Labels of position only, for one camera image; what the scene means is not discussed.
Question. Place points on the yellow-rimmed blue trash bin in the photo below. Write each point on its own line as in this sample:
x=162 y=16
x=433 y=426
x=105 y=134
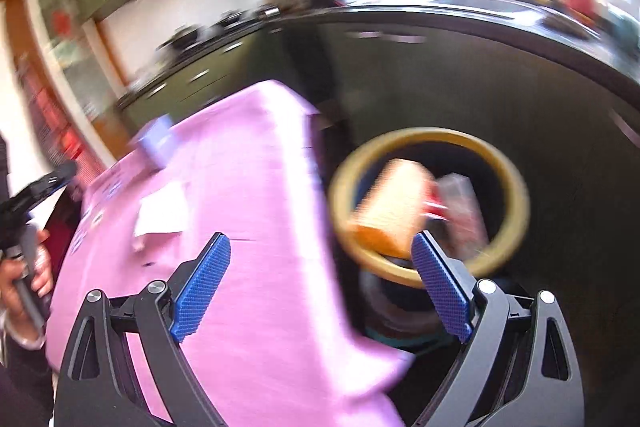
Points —
x=450 y=134

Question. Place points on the person's left hand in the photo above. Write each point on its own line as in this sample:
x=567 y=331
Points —
x=17 y=297

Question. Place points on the green drawer cabinet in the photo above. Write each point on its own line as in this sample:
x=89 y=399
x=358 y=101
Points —
x=200 y=72

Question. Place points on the red soda can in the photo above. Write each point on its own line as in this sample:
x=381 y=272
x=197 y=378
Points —
x=460 y=207

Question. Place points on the purple cardboard box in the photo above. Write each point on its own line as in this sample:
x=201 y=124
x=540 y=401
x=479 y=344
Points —
x=156 y=141

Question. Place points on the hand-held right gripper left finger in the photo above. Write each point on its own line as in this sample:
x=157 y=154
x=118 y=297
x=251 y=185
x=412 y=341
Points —
x=200 y=292

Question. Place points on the red checked bag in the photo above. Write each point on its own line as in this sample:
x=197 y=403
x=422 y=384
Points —
x=57 y=127

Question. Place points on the glass cabinet door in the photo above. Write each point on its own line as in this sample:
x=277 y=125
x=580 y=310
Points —
x=70 y=57

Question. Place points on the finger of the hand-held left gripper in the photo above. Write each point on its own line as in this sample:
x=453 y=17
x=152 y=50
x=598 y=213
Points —
x=64 y=172

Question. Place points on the person's left forearm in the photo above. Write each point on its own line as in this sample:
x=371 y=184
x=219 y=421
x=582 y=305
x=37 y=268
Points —
x=22 y=382

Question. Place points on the white paper tissue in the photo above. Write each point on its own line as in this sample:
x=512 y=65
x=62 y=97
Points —
x=161 y=212

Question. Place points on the green base cabinet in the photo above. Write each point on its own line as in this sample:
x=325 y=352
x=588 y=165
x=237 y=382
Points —
x=425 y=77

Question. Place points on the black kitchen countertop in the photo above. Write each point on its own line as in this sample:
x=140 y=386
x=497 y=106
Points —
x=500 y=22

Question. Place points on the pink floral tablecloth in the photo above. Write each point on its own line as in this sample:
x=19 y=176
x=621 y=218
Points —
x=260 y=257

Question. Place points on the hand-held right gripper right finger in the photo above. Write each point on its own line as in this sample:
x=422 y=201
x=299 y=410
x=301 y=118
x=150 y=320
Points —
x=442 y=289

